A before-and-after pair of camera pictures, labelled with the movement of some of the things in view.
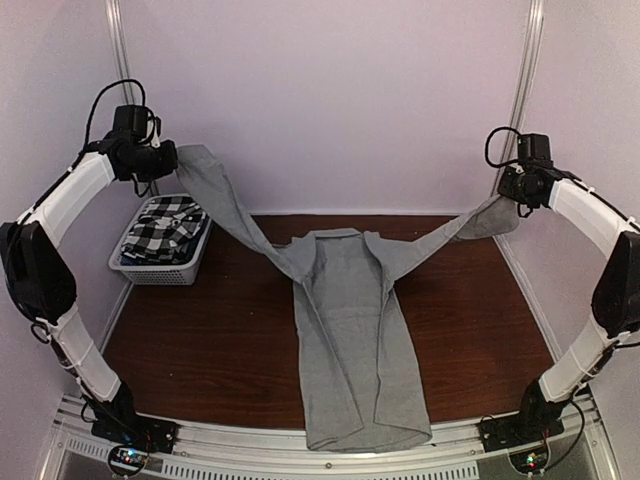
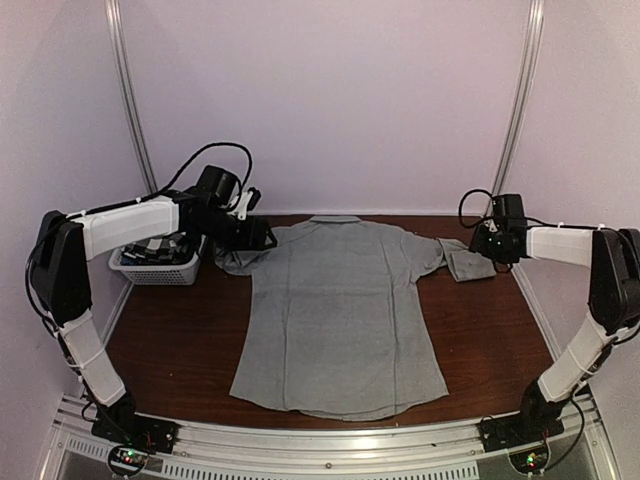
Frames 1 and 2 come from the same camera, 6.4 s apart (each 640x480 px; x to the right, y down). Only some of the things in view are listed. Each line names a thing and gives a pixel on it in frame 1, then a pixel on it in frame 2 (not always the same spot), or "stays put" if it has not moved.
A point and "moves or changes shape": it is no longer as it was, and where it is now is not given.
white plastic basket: (148, 274) stays put
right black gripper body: (515, 189) to (490, 247)
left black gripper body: (148, 164) to (229, 236)
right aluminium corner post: (532, 40) stays put
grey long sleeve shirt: (358, 390) moves or changes shape
